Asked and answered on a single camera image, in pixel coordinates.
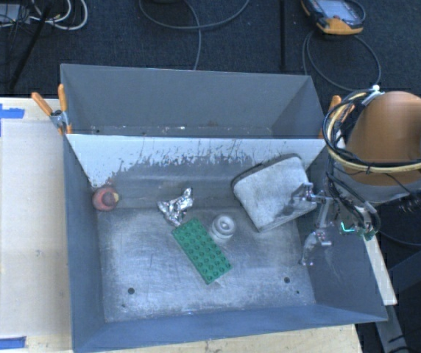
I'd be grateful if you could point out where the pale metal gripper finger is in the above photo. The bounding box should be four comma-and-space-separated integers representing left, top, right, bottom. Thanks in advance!
298, 229, 333, 268
290, 182, 326, 213

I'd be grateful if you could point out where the grey sponge pad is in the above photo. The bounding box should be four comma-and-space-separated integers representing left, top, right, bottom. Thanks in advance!
231, 153, 319, 233

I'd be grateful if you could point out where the white ribbed plastic piece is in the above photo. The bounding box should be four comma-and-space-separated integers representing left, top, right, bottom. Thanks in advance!
208, 213, 238, 245

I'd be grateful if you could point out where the green studded flat block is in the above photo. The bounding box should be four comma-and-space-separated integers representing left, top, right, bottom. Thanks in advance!
171, 217, 233, 285

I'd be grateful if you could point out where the crumpled silver foil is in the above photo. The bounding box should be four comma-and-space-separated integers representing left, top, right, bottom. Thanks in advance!
157, 187, 194, 228

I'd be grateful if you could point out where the grey metal bin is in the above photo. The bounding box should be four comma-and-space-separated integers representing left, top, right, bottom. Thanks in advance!
59, 63, 390, 353

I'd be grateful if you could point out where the red and yellow toy fruit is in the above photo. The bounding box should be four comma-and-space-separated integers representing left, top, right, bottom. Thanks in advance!
91, 185, 120, 212

